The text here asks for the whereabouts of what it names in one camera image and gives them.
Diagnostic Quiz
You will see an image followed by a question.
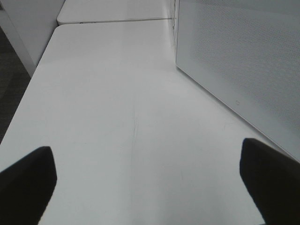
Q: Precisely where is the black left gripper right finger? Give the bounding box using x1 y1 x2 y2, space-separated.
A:
240 138 300 225

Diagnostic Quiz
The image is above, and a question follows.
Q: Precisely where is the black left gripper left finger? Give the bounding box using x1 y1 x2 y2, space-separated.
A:
0 146 57 225

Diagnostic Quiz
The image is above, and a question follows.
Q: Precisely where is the white microwave door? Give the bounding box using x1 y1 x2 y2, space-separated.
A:
176 0 300 159

